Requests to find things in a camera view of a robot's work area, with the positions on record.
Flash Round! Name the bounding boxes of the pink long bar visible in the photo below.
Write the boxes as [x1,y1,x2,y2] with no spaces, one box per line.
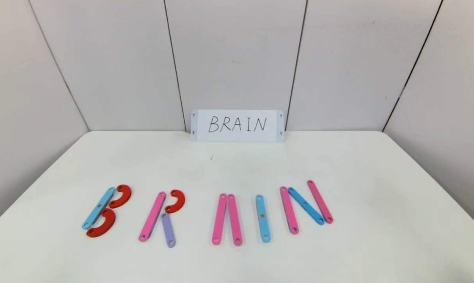
[212,193,227,245]
[227,194,243,246]
[138,191,167,242]
[307,180,334,224]

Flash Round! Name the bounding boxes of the cyan long flat bar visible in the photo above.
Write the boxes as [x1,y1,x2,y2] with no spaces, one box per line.
[255,194,271,243]
[82,187,116,230]

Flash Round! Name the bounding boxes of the pink short bar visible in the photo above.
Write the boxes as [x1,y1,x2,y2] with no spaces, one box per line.
[280,186,300,235]

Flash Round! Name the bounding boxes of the cyan short bar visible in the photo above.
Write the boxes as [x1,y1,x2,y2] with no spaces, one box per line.
[288,187,325,225]

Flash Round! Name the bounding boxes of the small red arc piece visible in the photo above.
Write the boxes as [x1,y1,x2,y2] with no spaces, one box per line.
[165,189,186,214]

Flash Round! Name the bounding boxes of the purple short bar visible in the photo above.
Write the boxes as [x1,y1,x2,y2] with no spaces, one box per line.
[161,213,176,248]

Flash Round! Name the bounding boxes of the large red arc piece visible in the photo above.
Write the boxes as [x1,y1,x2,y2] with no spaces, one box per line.
[108,184,132,209]
[86,208,116,238]

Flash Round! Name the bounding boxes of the white BRAIN sign board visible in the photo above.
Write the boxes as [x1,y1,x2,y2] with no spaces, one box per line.
[190,110,285,142]

